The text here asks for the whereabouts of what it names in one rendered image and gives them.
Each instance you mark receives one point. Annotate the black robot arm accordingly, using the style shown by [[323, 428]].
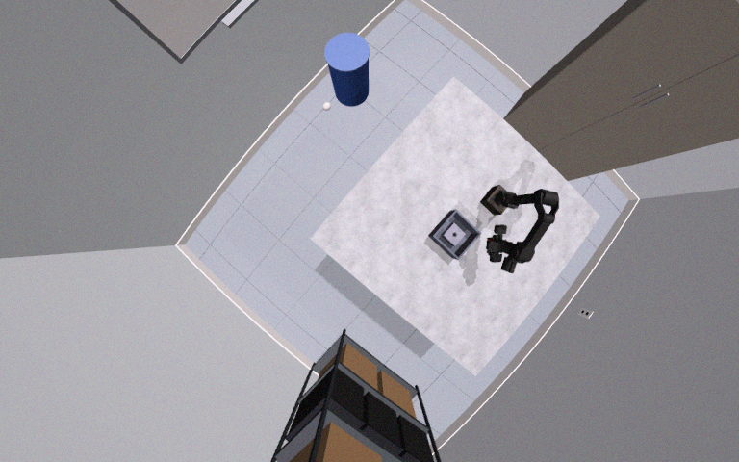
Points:
[[524, 251]]

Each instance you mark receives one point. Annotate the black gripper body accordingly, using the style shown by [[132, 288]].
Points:
[[499, 229]]

